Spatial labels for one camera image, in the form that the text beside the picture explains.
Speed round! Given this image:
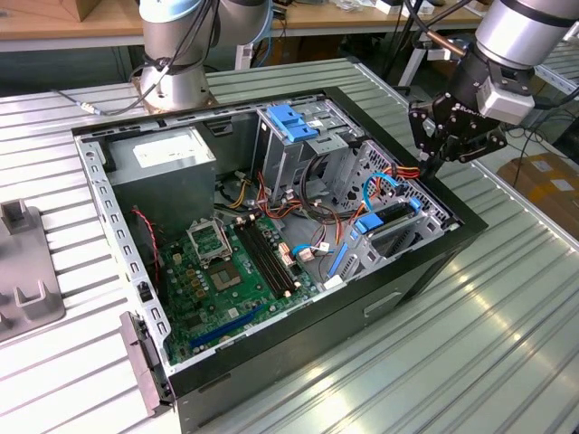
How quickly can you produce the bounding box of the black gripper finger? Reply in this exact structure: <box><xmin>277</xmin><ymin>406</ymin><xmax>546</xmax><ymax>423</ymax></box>
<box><xmin>408</xmin><ymin>99</ymin><xmax>439</xmax><ymax>180</ymax></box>
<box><xmin>429</xmin><ymin>127</ymin><xmax>508</xmax><ymax>180</ymax></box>

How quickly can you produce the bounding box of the orange red yellow power wire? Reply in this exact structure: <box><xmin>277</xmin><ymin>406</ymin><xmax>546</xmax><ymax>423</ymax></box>
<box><xmin>346</xmin><ymin>161</ymin><xmax>430</xmax><ymax>226</ymax></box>

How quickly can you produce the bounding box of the hard disk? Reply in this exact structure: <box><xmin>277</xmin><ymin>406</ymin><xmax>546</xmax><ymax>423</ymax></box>
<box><xmin>326</xmin><ymin>196</ymin><xmax>424</xmax><ymax>280</ymax></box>

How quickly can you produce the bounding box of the grey metal disk bay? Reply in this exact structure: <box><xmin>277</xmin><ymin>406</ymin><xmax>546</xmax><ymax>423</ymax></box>
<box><xmin>324</xmin><ymin>198</ymin><xmax>457</xmax><ymax>285</ymax></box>

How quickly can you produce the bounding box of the brown cardboard box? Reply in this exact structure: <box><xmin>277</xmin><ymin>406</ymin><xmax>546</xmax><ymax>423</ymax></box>
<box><xmin>496</xmin><ymin>151</ymin><xmax>579</xmax><ymax>237</ymax></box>

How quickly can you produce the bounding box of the black tripod stand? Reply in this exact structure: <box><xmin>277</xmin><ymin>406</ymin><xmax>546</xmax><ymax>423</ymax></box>
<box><xmin>384</xmin><ymin>0</ymin><xmax>429</xmax><ymax>90</ymax></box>

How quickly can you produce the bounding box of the blue plastic drive latch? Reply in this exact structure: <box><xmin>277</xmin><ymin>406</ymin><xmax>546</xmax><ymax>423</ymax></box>
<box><xmin>265</xmin><ymin>104</ymin><xmax>320</xmax><ymax>143</ymax></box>

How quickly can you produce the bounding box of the long wooden desk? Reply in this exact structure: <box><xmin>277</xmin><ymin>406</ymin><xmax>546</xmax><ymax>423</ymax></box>
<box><xmin>0</xmin><ymin>0</ymin><xmax>489</xmax><ymax>87</ymax></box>

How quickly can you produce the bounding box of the grey metal drive cage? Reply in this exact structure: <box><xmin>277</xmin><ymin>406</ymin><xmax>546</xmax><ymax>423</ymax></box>
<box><xmin>250</xmin><ymin>97</ymin><xmax>366</xmax><ymax>205</ymax></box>

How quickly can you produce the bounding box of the black RAM slot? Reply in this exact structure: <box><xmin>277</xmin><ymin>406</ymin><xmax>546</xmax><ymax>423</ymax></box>
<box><xmin>235</xmin><ymin>225</ymin><xmax>280</xmax><ymax>299</ymax></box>
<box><xmin>250</xmin><ymin>222</ymin><xmax>293</xmax><ymax>294</ymax></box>
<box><xmin>256</xmin><ymin>221</ymin><xmax>299</xmax><ymax>292</ymax></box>
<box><xmin>242</xmin><ymin>224</ymin><xmax>287</xmax><ymax>297</ymax></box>

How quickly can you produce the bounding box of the CPU socket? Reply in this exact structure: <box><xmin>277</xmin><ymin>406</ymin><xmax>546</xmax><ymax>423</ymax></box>
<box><xmin>185</xmin><ymin>218</ymin><xmax>233</xmax><ymax>266</ymax></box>

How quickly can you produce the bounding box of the brown square chipset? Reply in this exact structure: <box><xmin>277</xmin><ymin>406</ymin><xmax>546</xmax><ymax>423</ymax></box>
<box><xmin>206</xmin><ymin>263</ymin><xmax>244</xmax><ymax>294</ymax></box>

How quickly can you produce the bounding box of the metal socket cover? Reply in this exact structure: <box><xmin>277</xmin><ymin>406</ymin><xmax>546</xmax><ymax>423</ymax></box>
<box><xmin>186</xmin><ymin>220</ymin><xmax>231</xmax><ymax>264</ymax></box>

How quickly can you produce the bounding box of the black open PC case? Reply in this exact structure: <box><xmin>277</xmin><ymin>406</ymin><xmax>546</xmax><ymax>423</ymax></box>
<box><xmin>71</xmin><ymin>85</ymin><xmax>489</xmax><ymax>434</ymax></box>

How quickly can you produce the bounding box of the grey power supply unit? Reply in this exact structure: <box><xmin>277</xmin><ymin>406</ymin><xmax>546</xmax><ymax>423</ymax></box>
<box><xmin>104</xmin><ymin>126</ymin><xmax>219</xmax><ymax>241</ymax></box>

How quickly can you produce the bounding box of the green motherboard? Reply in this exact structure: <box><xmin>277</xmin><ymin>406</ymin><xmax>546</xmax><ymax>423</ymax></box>
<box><xmin>157</xmin><ymin>212</ymin><xmax>327</xmax><ymax>365</ymax></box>

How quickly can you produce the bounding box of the blue expansion slot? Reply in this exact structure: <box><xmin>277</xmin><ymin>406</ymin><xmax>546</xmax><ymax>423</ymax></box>
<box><xmin>188</xmin><ymin>303</ymin><xmax>265</xmax><ymax>350</ymax></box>

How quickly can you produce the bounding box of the grey plastic case bezel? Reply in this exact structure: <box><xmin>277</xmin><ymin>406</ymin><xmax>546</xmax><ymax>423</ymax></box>
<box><xmin>119</xmin><ymin>310</ymin><xmax>176</xmax><ymax>418</ymax></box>

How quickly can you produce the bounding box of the grey parts rack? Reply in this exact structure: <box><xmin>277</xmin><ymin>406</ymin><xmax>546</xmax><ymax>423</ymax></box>
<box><xmin>0</xmin><ymin>198</ymin><xmax>67</xmax><ymax>343</ymax></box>

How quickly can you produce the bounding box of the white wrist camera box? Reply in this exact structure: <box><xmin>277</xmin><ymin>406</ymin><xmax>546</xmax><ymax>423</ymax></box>
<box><xmin>478</xmin><ymin>78</ymin><xmax>538</xmax><ymax>124</ymax></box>

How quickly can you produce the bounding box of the blue data wire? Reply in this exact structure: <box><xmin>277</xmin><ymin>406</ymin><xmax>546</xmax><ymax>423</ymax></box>
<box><xmin>360</xmin><ymin>171</ymin><xmax>407</xmax><ymax>213</ymax></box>

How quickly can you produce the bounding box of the aluminium frame table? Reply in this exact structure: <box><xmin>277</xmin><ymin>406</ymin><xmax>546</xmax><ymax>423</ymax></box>
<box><xmin>533</xmin><ymin>42</ymin><xmax>579</xmax><ymax>103</ymax></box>

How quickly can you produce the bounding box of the black wire bundle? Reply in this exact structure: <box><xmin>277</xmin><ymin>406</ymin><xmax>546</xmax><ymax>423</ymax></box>
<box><xmin>299</xmin><ymin>152</ymin><xmax>347</xmax><ymax>223</ymax></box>

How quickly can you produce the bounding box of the orange red wire bundle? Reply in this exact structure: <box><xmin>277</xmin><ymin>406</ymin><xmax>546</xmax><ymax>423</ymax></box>
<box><xmin>215</xmin><ymin>170</ymin><xmax>305</xmax><ymax>223</ymax></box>

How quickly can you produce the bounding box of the blue wire with pale plug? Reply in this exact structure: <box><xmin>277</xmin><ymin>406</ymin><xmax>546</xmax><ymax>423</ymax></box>
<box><xmin>290</xmin><ymin>242</ymin><xmax>337</xmax><ymax>263</ymax></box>

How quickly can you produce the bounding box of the red and black wire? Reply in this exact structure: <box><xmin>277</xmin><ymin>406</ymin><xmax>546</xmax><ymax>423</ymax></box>
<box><xmin>130</xmin><ymin>205</ymin><xmax>165</xmax><ymax>285</ymax></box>

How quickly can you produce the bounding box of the black cable with silver plug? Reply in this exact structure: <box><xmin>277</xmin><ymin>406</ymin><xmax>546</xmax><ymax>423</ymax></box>
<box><xmin>50</xmin><ymin>0</ymin><xmax>223</xmax><ymax>117</ymax></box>

